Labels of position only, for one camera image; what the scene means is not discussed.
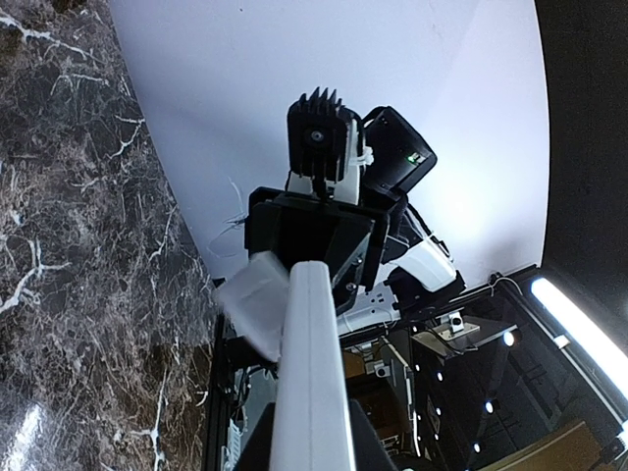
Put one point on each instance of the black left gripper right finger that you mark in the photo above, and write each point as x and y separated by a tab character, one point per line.
369	453

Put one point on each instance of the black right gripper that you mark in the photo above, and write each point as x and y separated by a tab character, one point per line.
348	238

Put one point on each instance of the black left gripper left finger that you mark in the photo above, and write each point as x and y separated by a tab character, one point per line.
256	453

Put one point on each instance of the white remote control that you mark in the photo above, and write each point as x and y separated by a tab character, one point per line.
311	428

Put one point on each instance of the white battery cover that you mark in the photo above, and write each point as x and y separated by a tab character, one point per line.
256	300

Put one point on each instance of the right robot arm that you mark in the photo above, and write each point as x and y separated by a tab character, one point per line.
416	276

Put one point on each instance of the ceiling light tube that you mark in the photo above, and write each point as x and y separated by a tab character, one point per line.
580	327

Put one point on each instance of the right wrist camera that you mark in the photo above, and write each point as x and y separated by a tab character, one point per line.
327	148

